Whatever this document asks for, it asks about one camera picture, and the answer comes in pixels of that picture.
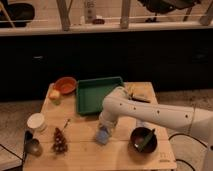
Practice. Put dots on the green plastic tray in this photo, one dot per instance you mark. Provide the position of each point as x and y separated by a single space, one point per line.
91 92

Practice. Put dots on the dark red disc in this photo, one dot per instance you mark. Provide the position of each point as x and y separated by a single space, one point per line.
98 21

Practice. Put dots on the green utensil in bowl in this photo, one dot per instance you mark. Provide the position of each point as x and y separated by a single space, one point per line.
148 137

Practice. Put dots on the black office chair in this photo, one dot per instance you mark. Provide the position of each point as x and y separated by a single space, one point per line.
166 6

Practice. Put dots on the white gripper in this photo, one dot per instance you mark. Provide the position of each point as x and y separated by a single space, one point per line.
109 124

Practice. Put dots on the white bottle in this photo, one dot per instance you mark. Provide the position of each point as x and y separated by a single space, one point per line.
89 11

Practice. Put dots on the black chair left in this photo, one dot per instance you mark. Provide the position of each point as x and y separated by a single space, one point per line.
20 14

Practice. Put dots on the dark brown bowl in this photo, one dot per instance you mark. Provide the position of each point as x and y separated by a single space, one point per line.
138 135

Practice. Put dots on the tan cloth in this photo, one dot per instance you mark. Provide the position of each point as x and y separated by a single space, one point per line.
136 92

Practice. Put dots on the yellow green apple toy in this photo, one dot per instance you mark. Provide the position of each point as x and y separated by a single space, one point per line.
54 95

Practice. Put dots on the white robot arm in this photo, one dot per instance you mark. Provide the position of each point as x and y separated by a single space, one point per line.
195 122

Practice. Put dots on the white cup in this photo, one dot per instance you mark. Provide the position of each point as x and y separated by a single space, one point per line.
36 122

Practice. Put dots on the orange bowl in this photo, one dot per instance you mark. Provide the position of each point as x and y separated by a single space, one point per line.
65 85

